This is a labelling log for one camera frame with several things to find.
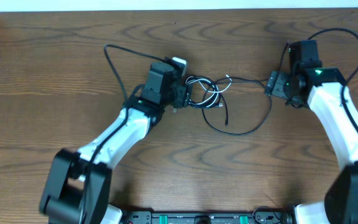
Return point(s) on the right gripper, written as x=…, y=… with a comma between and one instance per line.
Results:
x=275, y=83

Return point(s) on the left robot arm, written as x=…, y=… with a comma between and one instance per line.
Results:
x=78, y=185

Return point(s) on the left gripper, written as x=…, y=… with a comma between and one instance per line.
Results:
x=185, y=95

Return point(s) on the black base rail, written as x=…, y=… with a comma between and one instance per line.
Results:
x=260, y=216

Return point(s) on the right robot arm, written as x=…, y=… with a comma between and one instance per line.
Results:
x=323, y=90

